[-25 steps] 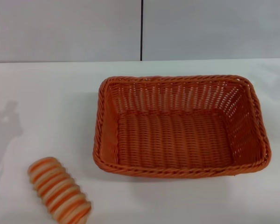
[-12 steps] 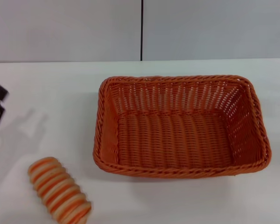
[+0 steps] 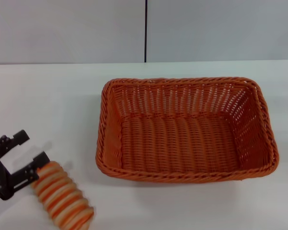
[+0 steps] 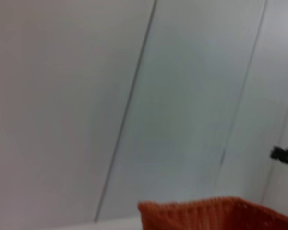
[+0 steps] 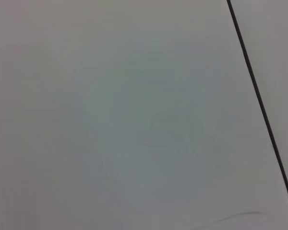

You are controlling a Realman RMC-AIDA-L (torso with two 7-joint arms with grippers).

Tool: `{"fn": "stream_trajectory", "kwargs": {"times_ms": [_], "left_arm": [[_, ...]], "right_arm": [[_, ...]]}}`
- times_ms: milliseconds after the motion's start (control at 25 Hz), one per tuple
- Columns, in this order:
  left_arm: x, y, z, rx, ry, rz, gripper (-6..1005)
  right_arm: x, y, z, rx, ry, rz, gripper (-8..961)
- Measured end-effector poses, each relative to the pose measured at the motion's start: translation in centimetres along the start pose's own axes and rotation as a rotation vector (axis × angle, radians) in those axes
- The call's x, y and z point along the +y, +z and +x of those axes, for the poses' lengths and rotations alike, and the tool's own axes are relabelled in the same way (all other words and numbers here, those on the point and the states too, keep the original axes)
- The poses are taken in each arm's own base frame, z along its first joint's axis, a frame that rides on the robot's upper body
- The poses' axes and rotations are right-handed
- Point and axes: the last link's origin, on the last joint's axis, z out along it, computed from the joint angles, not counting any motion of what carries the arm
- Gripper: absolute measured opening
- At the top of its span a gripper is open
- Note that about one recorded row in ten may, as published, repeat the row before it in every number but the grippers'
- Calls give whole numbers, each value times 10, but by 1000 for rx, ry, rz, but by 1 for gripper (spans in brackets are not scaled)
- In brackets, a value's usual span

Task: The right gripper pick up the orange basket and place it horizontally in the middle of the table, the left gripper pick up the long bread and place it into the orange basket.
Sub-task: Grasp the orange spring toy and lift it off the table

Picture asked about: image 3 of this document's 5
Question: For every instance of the orange woven plastic basket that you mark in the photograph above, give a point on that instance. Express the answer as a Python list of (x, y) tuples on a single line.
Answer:
[(180, 141)]

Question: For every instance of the black vertical wall seam strip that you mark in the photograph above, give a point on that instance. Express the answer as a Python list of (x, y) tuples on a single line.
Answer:
[(146, 28)]

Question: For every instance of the orange white striped bread roll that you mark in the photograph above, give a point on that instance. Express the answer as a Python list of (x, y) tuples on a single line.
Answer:
[(62, 194)]

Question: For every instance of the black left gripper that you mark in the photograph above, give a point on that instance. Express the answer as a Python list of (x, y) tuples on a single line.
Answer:
[(0, 179)]

